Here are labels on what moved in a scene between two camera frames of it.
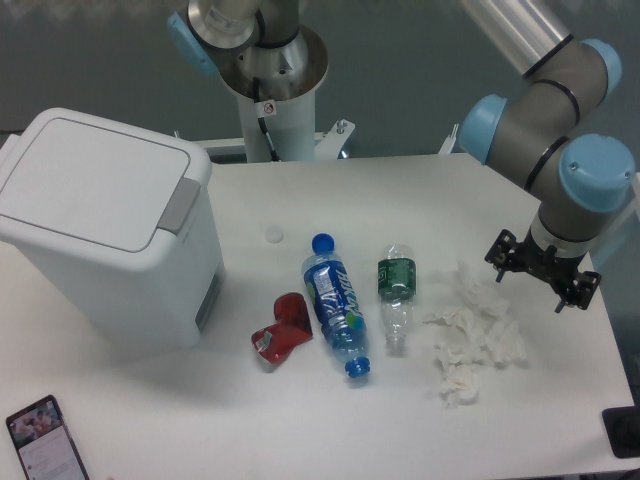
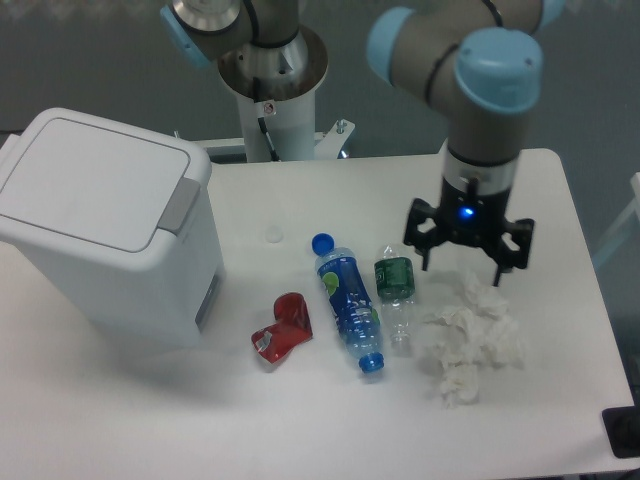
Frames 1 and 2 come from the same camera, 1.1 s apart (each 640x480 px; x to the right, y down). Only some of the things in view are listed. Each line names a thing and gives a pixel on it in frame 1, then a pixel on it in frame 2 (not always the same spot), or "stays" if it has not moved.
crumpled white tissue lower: [460, 384] stays
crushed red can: [293, 326] stays
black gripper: [546, 263] -> [470, 218]
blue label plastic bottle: [337, 303] -> [355, 305]
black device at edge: [622, 425] stays
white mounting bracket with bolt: [328, 148] stays
